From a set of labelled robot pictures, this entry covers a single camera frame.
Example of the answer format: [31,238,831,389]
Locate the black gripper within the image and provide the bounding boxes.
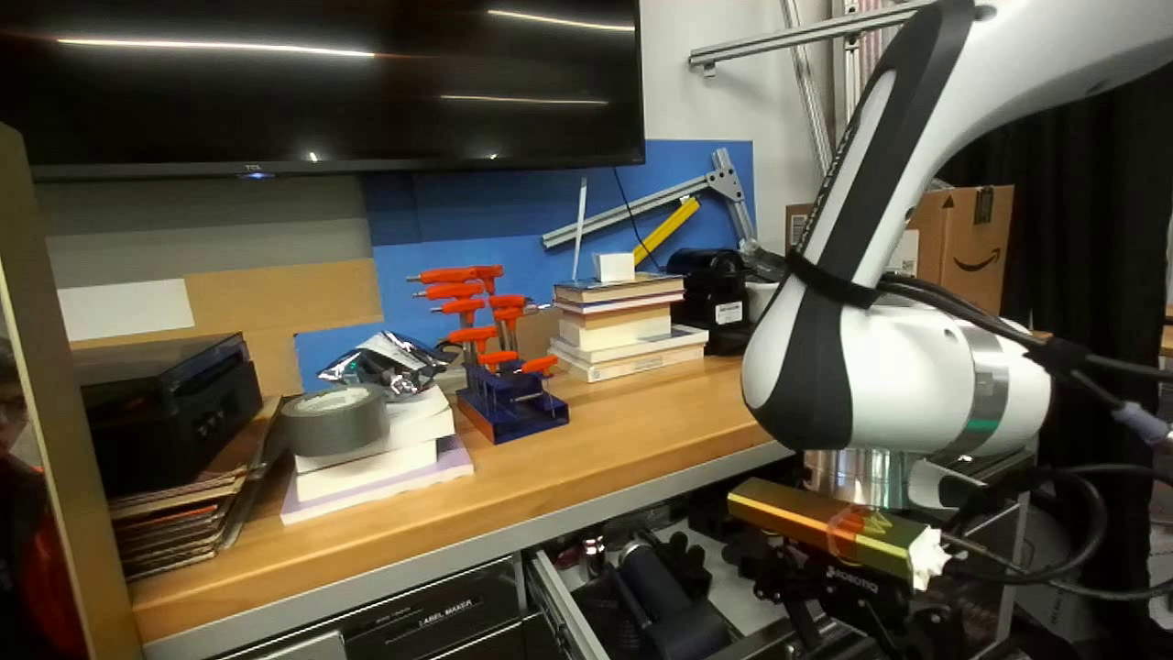
[766,557,928,660]

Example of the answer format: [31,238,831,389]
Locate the black tool drawer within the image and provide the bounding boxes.
[525,510,1030,660]

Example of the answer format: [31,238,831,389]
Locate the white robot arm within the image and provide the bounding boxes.
[745,0,1173,660]

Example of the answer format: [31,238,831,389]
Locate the black label printer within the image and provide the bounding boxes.
[666,250,746,355]

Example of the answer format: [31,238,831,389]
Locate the stack of books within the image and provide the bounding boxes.
[550,277,707,382]

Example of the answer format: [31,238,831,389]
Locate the cardboard box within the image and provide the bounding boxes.
[899,183,1014,317]

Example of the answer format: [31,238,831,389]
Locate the small white box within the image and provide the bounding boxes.
[598,255,633,283]

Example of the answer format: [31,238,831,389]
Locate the yellow level tool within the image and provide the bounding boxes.
[631,200,701,267]

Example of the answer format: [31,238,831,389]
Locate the metal square ruler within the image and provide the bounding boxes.
[541,147,751,250]

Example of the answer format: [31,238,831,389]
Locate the black case on left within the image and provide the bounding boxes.
[74,334,262,495]

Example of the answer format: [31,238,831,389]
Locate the large black monitor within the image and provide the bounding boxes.
[0,0,644,181]

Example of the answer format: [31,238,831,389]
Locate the gold wrist camera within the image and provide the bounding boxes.
[726,477,949,591]

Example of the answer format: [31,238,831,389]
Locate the orange T-handle tool set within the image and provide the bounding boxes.
[414,263,569,445]

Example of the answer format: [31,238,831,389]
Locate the grey duct tape roll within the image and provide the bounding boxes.
[278,385,386,459]

